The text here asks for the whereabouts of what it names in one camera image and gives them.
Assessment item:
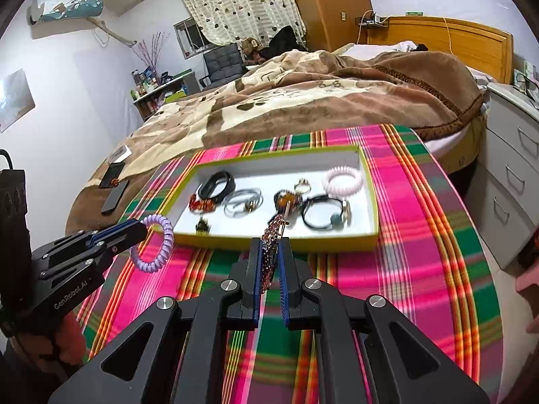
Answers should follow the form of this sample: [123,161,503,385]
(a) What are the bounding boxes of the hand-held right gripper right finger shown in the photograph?
[276,238,491,404]

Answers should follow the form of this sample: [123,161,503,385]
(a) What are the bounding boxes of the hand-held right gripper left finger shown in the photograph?
[48,237,264,404]

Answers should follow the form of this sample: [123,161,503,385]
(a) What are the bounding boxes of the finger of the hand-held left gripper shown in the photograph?
[38,224,149,280]
[33,218,146,262]

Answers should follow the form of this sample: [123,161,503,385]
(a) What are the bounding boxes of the purple spiral hair tie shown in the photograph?
[130,214,174,272]

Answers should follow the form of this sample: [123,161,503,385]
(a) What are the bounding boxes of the grey translucent hair tie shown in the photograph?
[223,189,264,220]

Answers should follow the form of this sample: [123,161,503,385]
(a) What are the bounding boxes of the red beaded bracelet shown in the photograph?
[189,194,217,215]

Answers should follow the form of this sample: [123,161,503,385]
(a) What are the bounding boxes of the black hair tie with bead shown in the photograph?
[300,194,352,231]

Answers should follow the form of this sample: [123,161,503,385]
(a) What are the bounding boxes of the yellow-green cardboard tray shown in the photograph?
[162,145,380,253]

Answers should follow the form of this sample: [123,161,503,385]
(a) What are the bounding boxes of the person's left forearm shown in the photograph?
[0,343,53,404]

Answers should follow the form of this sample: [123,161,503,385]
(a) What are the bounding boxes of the person's left hand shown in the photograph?
[17,313,91,373]

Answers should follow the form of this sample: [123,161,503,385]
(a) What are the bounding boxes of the black phone with red charm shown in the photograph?
[99,161,126,188]

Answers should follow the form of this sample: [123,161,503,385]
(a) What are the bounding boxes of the black wrist band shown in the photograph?
[198,170,235,203]

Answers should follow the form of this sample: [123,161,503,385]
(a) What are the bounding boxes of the pink green plaid tablecloth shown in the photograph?
[69,124,504,404]

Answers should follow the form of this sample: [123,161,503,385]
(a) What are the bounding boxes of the group of bottles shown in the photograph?
[130,65,163,102]

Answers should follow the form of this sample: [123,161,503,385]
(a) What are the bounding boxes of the white desk shelf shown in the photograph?
[132,69,200,123]

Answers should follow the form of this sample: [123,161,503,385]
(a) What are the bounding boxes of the brown printed blanket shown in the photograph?
[65,48,485,236]

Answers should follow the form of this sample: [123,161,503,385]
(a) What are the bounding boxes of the purple decorative branches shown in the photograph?
[132,31,167,76]

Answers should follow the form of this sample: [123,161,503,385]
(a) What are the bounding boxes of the black office chair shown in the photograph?
[199,44,247,89]

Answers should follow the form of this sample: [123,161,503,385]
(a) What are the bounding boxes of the window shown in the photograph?
[173,19,208,60]

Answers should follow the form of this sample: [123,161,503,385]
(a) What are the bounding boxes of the brown teddy bear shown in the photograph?
[240,38,264,66]

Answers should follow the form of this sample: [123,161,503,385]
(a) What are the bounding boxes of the black bag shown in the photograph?
[259,25,306,62]

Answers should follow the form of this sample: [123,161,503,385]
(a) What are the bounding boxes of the pink plastic item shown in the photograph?
[516,267,539,296]

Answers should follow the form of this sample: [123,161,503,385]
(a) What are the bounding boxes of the heart print curtain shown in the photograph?
[175,0,308,47]

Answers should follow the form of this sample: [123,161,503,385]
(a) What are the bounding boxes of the white pillow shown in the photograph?
[335,41,417,62]

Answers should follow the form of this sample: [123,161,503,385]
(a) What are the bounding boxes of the white nightstand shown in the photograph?
[476,82,539,270]

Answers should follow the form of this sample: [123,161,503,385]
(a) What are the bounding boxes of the wooden wardrobe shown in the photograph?
[283,0,372,53]

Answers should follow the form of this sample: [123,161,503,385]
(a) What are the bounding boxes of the wooden bed headboard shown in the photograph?
[366,16,514,85]

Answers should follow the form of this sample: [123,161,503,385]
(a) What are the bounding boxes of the black glasses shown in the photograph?
[516,71,539,93]

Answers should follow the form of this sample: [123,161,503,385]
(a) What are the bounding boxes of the pale pink spiral hair tie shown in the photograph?
[322,166,363,196]

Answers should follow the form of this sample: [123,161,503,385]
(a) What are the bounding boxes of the wall pipe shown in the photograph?
[84,14,137,47]

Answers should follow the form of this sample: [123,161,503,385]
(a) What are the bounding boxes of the wall air conditioner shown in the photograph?
[27,0,104,24]

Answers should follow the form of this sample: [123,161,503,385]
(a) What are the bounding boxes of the small wall shelf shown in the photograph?
[356,10,390,30]

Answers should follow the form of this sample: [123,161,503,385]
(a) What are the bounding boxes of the yellow cable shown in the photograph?
[442,17,454,55]

